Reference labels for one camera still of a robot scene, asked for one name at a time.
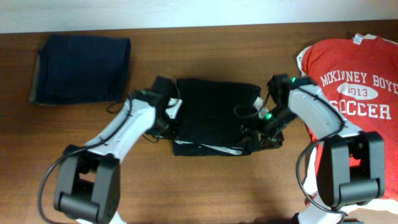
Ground black shorts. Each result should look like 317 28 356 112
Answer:
172 78 284 156

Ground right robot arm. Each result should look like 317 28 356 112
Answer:
248 74 386 223

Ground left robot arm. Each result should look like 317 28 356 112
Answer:
53 76 181 223

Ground red soccer t-shirt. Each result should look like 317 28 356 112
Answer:
297 34 397 213

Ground folded navy blue garment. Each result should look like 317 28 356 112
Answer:
29 35 131 105

